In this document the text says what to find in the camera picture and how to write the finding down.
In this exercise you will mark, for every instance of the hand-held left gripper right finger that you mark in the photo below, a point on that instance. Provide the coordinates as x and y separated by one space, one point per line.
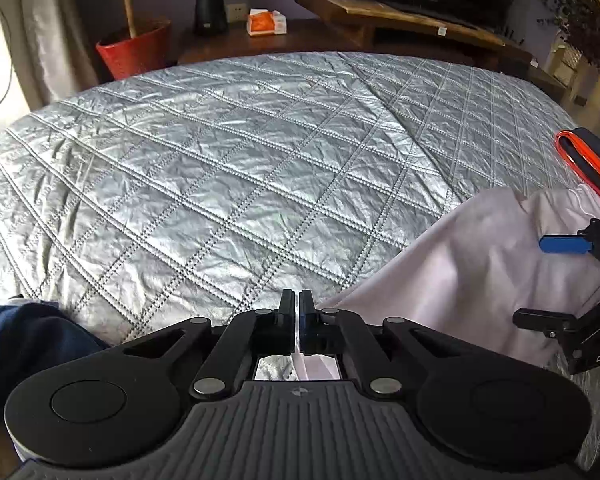
306 325

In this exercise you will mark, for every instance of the dark wooden low cabinet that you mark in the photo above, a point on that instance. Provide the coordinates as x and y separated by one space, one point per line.
305 35

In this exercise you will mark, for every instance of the silver grey curtain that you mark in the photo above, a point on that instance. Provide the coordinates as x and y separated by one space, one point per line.
45 35

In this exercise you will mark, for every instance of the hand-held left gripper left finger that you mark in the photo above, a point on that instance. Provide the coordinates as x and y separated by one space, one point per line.
290 320

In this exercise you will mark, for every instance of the dried flower bouquet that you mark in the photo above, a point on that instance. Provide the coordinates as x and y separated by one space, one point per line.
580 20

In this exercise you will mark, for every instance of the dark blue cloth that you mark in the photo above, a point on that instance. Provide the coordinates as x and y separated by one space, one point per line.
25 340

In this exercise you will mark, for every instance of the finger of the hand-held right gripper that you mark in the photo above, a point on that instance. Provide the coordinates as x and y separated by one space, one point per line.
545 321
565 245

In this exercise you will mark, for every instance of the white wall socket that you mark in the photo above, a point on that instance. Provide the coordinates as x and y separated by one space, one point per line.
237 12

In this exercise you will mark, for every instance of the red plant pot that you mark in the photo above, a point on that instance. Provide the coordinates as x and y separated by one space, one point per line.
135 55

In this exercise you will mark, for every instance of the silver quilted bedspread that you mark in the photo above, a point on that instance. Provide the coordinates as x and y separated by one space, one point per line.
180 185

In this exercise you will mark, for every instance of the black cylindrical speaker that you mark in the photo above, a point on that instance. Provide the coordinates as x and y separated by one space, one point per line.
211 15

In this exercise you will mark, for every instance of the wooden television stand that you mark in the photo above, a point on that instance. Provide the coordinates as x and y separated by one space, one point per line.
355 7

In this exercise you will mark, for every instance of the orange tissue packet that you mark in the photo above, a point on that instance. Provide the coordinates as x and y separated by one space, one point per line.
262 25

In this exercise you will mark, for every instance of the light purple pants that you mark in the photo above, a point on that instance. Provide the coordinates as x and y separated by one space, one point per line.
455 270

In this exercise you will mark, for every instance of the orange and black folded jacket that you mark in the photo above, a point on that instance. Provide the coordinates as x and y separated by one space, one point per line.
595 160

